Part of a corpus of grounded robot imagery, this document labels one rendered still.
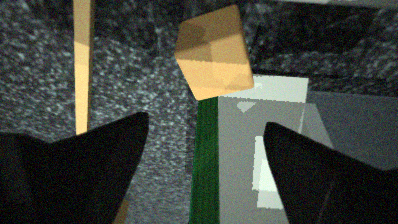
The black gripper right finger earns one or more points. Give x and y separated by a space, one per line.
320 185

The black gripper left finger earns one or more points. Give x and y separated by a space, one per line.
81 179

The tan rectangular block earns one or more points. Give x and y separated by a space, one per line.
122 213

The pale yellow flat bar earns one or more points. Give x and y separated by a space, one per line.
83 54

